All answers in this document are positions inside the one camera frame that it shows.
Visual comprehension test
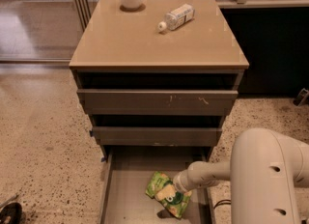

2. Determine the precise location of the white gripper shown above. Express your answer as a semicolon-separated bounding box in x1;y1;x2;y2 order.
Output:
155;170;193;201

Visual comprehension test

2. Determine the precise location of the green rice chip bag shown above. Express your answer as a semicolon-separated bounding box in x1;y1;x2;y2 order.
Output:
145;171;192;218

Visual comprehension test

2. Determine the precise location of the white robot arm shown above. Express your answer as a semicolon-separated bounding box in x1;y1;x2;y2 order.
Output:
155;128;309;224

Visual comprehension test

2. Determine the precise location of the bottom grey open drawer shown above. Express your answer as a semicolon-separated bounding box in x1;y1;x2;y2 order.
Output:
98;146;212;224

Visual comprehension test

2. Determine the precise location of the middle grey drawer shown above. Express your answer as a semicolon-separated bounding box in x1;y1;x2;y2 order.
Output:
92;126;222;147

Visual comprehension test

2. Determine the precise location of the top grey drawer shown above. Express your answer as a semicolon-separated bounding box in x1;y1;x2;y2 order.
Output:
77;89;238;116

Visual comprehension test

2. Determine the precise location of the tan drawer cabinet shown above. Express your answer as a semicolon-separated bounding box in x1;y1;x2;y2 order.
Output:
70;0;249;156

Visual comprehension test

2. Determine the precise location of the black object floor left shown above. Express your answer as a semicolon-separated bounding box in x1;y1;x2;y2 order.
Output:
0;194;22;224

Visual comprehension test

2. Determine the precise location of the small dark floor object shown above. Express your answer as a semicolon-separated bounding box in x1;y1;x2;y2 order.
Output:
293;88;309;106

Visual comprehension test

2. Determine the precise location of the clear plastic water bottle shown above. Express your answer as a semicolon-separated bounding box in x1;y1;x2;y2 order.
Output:
157;4;195;32

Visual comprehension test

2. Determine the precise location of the black floor cable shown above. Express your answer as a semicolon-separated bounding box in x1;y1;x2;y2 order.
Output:
213;199;232;210

